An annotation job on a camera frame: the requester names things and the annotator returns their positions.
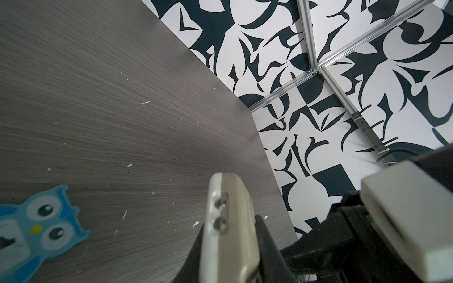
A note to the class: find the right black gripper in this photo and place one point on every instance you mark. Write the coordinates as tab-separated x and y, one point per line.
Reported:
347	248

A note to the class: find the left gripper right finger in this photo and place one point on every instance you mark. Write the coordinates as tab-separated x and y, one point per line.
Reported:
272	268

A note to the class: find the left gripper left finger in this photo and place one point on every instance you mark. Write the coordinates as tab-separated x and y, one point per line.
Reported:
189	273

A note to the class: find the white remote control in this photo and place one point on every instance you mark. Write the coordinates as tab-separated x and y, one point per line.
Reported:
229	250

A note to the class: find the blue toy block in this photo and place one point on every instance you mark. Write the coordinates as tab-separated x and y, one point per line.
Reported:
45	226

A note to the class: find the black wall hook rail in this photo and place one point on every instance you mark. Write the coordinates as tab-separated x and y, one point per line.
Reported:
384	155

